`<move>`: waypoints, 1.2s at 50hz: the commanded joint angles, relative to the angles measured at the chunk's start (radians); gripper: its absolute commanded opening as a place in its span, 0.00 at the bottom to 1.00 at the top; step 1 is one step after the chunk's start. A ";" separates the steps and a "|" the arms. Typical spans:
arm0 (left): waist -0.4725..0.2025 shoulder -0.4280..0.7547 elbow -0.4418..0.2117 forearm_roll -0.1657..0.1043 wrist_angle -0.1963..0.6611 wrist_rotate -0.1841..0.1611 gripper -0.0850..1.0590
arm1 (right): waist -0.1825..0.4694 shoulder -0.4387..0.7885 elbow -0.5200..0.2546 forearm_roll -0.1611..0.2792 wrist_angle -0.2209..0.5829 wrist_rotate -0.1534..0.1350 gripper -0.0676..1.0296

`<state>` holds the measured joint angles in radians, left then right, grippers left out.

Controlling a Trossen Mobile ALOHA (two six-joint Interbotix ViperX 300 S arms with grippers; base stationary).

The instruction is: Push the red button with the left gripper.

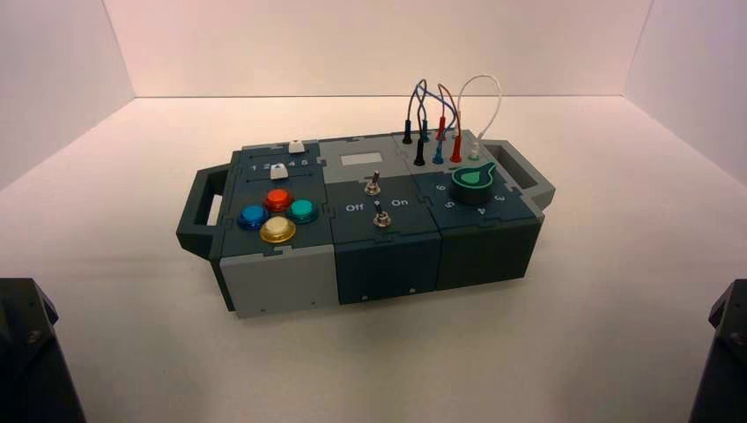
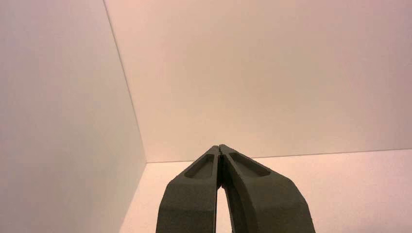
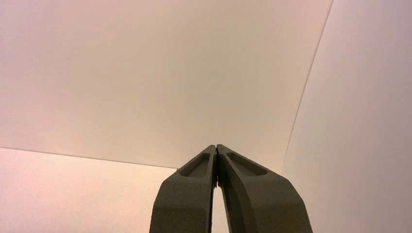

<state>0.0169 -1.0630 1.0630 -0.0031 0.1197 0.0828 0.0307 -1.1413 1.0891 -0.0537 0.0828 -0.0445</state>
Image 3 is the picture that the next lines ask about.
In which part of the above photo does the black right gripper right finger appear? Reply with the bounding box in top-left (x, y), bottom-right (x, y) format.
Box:
top-left (216, 144), bottom-right (313, 233)

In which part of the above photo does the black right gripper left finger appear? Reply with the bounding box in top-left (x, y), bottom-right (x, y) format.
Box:
top-left (149, 145), bottom-right (217, 233)

